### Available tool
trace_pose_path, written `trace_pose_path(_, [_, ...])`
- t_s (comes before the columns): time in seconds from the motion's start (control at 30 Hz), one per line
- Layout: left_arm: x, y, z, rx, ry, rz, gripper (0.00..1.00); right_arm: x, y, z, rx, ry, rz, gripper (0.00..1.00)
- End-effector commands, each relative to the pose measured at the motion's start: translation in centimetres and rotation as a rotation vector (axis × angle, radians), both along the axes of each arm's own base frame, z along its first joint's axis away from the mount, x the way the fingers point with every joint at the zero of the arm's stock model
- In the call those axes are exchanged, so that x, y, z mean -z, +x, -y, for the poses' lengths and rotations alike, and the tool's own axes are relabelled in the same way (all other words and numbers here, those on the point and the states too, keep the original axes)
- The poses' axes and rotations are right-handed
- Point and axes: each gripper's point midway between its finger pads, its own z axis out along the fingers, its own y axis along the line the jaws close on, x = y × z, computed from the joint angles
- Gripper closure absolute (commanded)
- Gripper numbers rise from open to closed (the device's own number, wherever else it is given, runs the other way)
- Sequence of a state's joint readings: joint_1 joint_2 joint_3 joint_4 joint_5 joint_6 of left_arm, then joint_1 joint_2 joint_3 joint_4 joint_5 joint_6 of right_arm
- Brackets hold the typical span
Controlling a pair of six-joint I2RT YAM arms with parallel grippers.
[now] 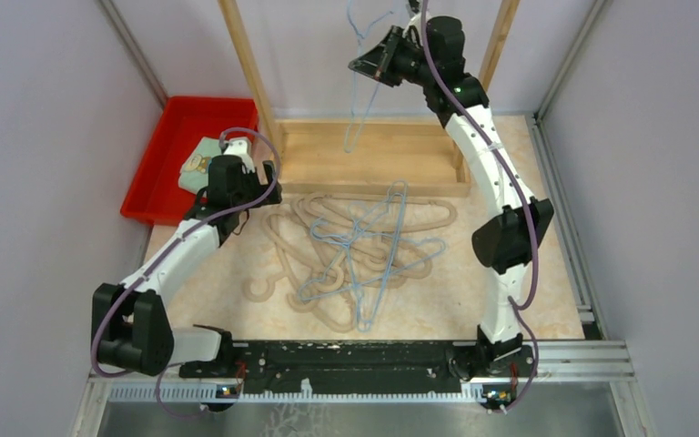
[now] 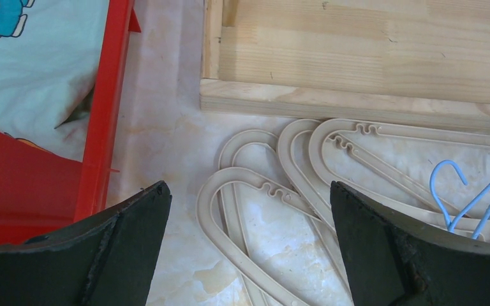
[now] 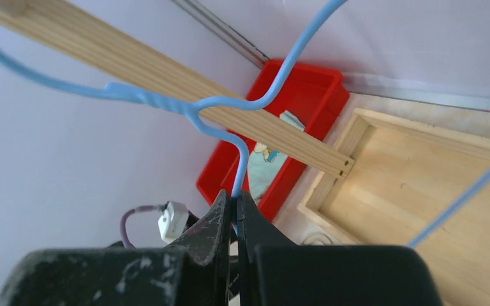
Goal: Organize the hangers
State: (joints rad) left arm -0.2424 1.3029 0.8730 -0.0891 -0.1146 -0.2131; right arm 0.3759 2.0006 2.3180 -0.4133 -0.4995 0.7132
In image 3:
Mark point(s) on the aluminium frame rail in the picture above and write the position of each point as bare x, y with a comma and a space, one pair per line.
357, 82

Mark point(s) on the light green printed cloth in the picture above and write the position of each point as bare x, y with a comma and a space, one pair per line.
263, 165

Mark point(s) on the blue wire hanger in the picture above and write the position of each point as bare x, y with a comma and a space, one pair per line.
211, 105

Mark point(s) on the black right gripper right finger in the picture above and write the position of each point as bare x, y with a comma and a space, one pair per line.
276, 271

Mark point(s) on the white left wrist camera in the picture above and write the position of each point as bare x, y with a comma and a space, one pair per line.
172, 222

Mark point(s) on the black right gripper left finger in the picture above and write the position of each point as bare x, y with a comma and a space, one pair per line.
192, 270

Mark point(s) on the wooden hanger rack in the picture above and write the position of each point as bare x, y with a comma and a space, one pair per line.
387, 179

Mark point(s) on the red plastic bin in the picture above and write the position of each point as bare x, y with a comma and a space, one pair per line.
310, 100

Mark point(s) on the beige plastic hanger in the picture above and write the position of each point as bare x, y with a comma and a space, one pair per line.
317, 239

